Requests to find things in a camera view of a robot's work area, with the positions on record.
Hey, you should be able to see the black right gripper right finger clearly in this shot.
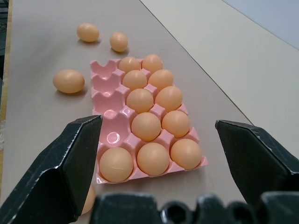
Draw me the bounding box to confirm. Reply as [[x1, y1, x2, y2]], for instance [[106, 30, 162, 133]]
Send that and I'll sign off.
[[215, 119, 299, 206]]

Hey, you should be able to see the pink plastic egg tray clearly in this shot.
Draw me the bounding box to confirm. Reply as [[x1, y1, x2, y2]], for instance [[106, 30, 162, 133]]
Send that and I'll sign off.
[[89, 59, 208, 185]]

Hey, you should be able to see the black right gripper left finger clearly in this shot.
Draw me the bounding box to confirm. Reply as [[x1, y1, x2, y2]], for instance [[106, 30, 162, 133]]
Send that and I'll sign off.
[[0, 114, 103, 224]]

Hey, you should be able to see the brown egg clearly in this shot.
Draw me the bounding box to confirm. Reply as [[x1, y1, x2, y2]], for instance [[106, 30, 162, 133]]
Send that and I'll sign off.
[[142, 54, 164, 74], [81, 184, 97, 215], [77, 22, 100, 43], [99, 147, 134, 183], [148, 69, 174, 92], [122, 70, 148, 91], [118, 56, 141, 73], [136, 142, 170, 176], [126, 88, 155, 114], [170, 138, 202, 170], [52, 69, 85, 94], [131, 112, 162, 142], [161, 110, 191, 138], [109, 32, 128, 52], [154, 85, 183, 112]]

